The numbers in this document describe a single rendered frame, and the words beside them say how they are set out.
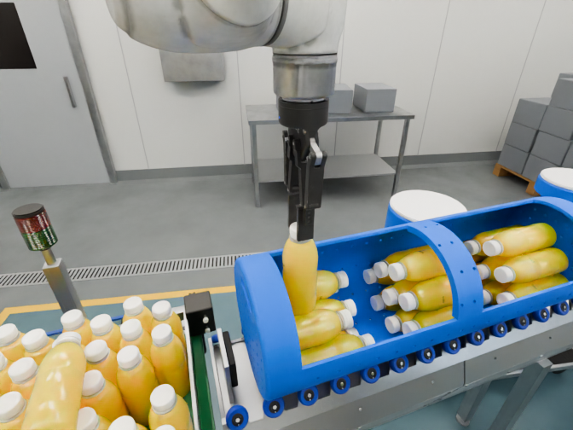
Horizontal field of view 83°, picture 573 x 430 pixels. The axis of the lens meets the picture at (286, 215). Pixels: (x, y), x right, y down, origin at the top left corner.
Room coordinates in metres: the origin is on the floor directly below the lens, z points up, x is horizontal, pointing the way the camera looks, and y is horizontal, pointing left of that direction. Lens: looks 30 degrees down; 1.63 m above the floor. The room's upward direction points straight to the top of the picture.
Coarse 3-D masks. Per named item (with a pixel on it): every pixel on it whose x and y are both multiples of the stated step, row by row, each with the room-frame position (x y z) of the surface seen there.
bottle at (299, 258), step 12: (288, 240) 0.50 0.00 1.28; (312, 240) 0.50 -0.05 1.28; (288, 252) 0.48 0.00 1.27; (300, 252) 0.47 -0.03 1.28; (312, 252) 0.48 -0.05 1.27; (288, 264) 0.47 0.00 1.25; (300, 264) 0.47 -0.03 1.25; (312, 264) 0.47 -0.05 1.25; (288, 276) 0.48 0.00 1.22; (300, 276) 0.47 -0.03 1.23; (312, 276) 0.48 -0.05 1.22; (288, 288) 0.47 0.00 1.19; (300, 288) 0.47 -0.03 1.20; (312, 288) 0.48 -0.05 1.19; (300, 300) 0.47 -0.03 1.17; (312, 300) 0.48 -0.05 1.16; (300, 312) 0.47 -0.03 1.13
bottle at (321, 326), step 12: (312, 312) 0.47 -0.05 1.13; (324, 312) 0.47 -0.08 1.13; (336, 312) 0.49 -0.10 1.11; (300, 324) 0.44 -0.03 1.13; (312, 324) 0.44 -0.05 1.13; (324, 324) 0.44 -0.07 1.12; (336, 324) 0.45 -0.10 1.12; (300, 336) 0.42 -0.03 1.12; (312, 336) 0.43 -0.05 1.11; (324, 336) 0.43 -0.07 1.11; (336, 336) 0.45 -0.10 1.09; (300, 348) 0.41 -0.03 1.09
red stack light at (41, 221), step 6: (36, 216) 0.65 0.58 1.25; (42, 216) 0.66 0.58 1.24; (48, 216) 0.69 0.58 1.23; (18, 222) 0.64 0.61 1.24; (24, 222) 0.64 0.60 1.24; (30, 222) 0.64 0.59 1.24; (36, 222) 0.65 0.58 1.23; (42, 222) 0.66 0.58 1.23; (48, 222) 0.67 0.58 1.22; (18, 228) 0.64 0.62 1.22; (24, 228) 0.64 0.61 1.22; (30, 228) 0.64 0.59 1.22; (36, 228) 0.65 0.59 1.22; (42, 228) 0.65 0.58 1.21
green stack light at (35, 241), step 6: (48, 228) 0.67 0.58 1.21; (24, 234) 0.64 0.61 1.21; (30, 234) 0.64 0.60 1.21; (36, 234) 0.64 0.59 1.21; (42, 234) 0.65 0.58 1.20; (48, 234) 0.66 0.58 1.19; (54, 234) 0.68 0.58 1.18; (24, 240) 0.64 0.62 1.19; (30, 240) 0.64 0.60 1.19; (36, 240) 0.64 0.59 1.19; (42, 240) 0.65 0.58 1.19; (48, 240) 0.65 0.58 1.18; (54, 240) 0.67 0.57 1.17; (30, 246) 0.64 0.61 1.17; (36, 246) 0.64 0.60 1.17; (42, 246) 0.64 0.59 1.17; (48, 246) 0.65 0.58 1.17
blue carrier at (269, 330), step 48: (336, 240) 0.59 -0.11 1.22; (384, 240) 0.72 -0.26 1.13; (432, 240) 0.58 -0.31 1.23; (240, 288) 0.51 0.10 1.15; (384, 288) 0.69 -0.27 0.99; (480, 288) 0.50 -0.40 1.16; (288, 336) 0.38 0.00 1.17; (384, 336) 0.55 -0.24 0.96; (432, 336) 0.45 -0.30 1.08; (288, 384) 0.35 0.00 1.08
